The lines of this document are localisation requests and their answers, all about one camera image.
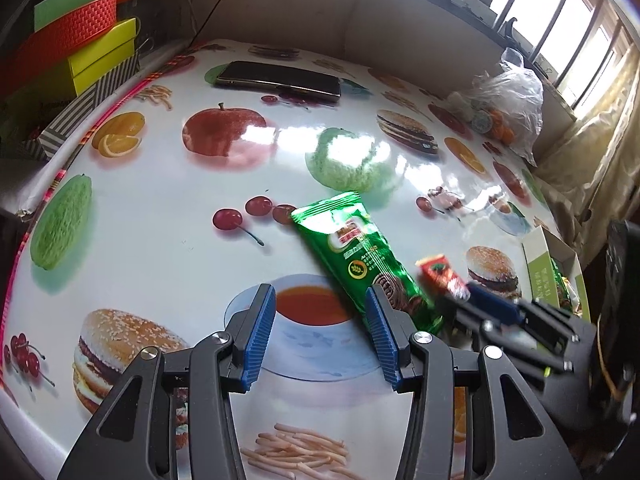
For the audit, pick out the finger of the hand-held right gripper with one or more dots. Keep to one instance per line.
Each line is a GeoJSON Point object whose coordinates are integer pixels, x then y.
{"type": "Point", "coordinates": [495, 305]}
{"type": "Point", "coordinates": [505, 340]}

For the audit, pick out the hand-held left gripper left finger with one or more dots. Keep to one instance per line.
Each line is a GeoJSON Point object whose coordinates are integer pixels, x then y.
{"type": "Point", "coordinates": [257, 340]}

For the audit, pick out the dark smartphone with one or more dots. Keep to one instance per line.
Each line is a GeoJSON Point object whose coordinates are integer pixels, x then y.
{"type": "Point", "coordinates": [280, 80]}

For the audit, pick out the dark red snack packet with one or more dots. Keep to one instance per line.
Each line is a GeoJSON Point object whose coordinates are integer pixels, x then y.
{"type": "Point", "coordinates": [442, 275]}

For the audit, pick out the fruit print tablecloth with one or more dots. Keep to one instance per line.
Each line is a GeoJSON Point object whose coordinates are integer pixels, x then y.
{"type": "Point", "coordinates": [150, 210]}

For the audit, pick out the clear plastic bag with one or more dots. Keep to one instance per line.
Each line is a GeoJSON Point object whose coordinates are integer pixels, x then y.
{"type": "Point", "coordinates": [510, 95]}

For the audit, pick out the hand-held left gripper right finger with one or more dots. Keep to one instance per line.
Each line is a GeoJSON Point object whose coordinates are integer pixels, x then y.
{"type": "Point", "coordinates": [382, 340]}

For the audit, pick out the green cardboard box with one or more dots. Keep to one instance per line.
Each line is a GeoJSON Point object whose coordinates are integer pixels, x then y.
{"type": "Point", "coordinates": [542, 270]}

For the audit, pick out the beige patterned curtain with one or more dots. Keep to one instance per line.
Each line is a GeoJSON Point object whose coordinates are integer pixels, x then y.
{"type": "Point", "coordinates": [590, 160]}

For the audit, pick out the green wafer packet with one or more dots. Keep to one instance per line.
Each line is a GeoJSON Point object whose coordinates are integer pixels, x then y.
{"type": "Point", "coordinates": [350, 245]}

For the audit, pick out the black white striped box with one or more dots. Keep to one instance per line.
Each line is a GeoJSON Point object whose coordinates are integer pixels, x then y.
{"type": "Point", "coordinates": [85, 105]}

